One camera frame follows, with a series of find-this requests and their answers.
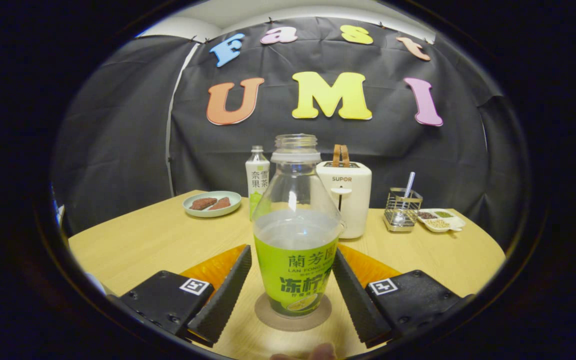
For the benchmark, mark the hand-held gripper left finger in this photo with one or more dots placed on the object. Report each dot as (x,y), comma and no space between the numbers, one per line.
(223,295)

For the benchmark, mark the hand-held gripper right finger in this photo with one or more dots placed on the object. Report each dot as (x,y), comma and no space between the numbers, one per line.
(358,300)

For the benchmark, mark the round brown coaster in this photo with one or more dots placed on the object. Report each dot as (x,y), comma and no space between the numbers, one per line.
(268,317)

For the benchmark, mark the clear juice bottle green label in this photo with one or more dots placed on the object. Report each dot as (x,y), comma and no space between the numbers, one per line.
(295,270)

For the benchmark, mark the tall white green drink bottle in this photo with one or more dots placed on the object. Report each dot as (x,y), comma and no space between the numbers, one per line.
(257,180)

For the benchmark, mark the wooden table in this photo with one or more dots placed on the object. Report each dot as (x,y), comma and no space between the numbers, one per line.
(168,240)

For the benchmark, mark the brown food piece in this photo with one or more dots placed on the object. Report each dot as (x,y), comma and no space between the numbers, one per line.
(221,203)
(203,203)

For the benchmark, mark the pale green plate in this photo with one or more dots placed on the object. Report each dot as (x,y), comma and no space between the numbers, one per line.
(190,207)

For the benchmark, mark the cream toaster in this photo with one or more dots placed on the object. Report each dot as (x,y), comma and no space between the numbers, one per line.
(355,200)

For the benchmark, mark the white divided dish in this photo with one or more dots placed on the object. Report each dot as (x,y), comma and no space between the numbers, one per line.
(440,223)

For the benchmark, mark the black backdrop cloth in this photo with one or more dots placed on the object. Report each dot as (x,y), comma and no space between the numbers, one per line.
(133,125)

